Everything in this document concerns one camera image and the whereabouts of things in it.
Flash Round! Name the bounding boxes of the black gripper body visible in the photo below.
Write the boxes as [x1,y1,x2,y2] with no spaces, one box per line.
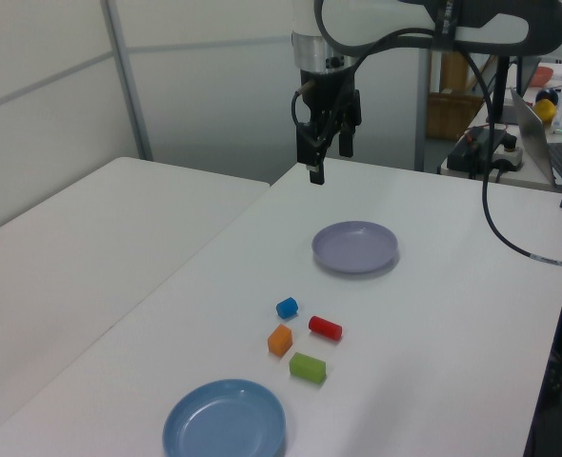
[299,66,359,125]

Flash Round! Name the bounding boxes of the blue block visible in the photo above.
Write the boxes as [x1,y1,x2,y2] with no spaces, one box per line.
[275,296,300,319]

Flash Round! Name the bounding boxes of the red cylinder block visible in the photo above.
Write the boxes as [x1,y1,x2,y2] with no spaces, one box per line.
[308,314,344,343]

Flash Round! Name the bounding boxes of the orange block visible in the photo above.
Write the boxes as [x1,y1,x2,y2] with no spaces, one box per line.
[267,324,294,357]

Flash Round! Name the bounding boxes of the green block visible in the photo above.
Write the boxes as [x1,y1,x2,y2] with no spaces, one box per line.
[288,351,328,385]

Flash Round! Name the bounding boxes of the purple plate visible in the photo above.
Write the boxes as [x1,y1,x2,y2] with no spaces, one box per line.
[311,219,400,275]

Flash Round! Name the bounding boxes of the wooden cabinet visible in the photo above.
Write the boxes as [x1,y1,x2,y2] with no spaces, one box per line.
[426,50,486,142]

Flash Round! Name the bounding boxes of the black control box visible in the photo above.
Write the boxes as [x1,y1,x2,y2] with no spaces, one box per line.
[447,126,506,176]

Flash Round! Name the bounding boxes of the black stand pole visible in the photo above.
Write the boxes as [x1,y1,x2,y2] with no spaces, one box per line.
[486,54,518,125]

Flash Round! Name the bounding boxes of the emergency stop button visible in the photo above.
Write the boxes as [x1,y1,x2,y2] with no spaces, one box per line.
[492,132,525,171]

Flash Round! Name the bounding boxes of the silver laptop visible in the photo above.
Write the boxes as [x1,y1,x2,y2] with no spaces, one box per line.
[509,88,562,189]

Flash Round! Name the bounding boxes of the yellow ball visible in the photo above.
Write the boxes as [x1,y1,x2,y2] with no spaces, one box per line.
[532,99,557,126]

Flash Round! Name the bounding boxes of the blue plate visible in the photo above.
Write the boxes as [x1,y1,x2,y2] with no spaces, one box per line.
[161,378,288,457]

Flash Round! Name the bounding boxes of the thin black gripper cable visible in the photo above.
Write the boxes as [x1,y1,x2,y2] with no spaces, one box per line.
[291,79,316,129]

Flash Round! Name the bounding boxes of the grey partition post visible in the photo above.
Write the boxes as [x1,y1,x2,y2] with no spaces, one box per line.
[413,47,442,172]

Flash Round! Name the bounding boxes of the black cable strap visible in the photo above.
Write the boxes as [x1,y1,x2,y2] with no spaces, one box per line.
[432,0,459,50]

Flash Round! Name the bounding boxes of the long black robot cable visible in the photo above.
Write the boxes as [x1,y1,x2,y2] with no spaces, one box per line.
[312,0,562,270]

